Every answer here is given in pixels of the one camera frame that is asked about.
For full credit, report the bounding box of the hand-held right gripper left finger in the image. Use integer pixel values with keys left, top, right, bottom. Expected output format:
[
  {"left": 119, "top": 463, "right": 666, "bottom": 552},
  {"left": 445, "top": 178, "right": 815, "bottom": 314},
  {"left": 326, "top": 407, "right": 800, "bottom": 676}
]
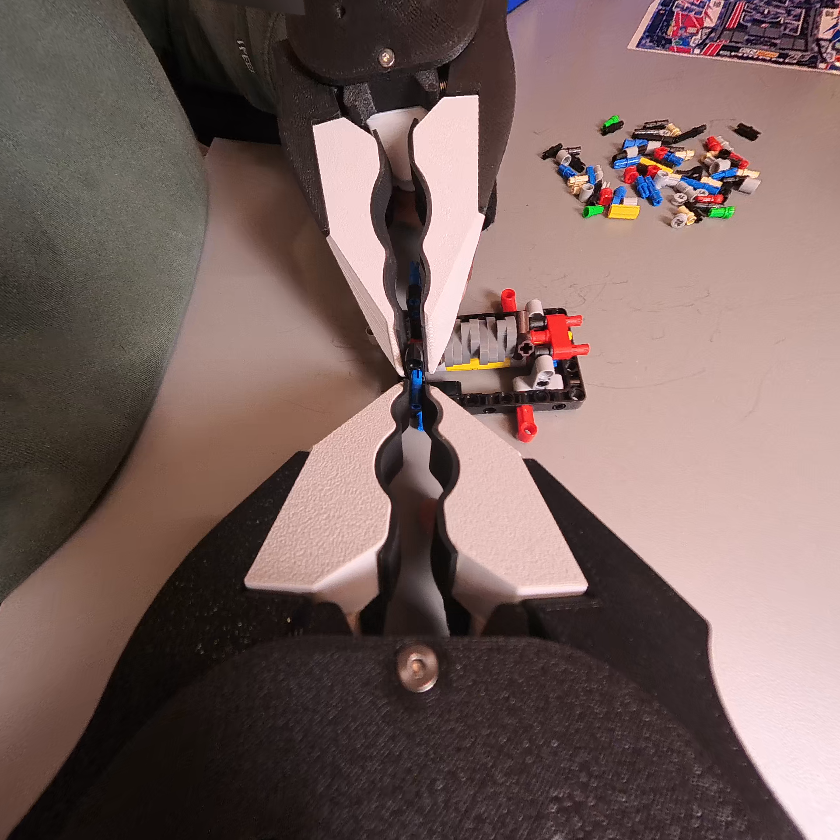
[{"left": 244, "top": 382, "right": 410, "bottom": 635}]

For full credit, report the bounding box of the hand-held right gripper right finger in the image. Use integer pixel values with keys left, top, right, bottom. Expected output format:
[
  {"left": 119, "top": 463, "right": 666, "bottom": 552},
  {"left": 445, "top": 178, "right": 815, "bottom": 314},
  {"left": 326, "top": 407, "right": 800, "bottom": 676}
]
[{"left": 425, "top": 387, "right": 588, "bottom": 635}]

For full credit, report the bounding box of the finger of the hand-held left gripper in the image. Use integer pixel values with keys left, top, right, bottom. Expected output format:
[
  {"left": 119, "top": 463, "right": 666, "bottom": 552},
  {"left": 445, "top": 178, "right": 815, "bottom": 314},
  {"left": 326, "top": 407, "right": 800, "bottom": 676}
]
[
  {"left": 312, "top": 117, "right": 410, "bottom": 377},
  {"left": 409, "top": 96, "right": 483, "bottom": 374}
]

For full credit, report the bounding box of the black frame lego model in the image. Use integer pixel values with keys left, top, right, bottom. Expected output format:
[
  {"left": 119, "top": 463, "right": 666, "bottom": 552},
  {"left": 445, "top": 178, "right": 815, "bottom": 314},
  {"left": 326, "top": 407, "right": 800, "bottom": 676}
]
[{"left": 364, "top": 259, "right": 592, "bottom": 442}]

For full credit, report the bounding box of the pile of lego pieces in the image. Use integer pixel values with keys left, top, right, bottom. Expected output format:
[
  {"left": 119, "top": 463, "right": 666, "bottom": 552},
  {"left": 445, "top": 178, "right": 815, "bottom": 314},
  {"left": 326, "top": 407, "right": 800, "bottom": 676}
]
[{"left": 541, "top": 118, "right": 762, "bottom": 231}]

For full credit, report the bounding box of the person's left forearm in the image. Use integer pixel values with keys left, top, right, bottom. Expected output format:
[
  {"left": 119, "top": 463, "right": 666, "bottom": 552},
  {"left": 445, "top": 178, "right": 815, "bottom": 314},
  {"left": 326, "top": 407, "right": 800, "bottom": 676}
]
[{"left": 167, "top": 0, "right": 296, "bottom": 142}]

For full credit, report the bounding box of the lego sticker sheet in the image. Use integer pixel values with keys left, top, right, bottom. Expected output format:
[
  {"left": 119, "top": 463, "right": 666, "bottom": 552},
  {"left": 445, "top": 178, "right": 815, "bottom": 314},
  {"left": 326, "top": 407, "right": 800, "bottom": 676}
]
[{"left": 629, "top": 0, "right": 840, "bottom": 73}]

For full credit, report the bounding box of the person's green sweatshirt torso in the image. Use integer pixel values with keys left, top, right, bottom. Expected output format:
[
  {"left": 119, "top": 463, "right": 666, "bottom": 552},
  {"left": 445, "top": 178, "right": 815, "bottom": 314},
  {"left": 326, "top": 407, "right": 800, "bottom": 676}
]
[{"left": 0, "top": 0, "right": 211, "bottom": 601}]

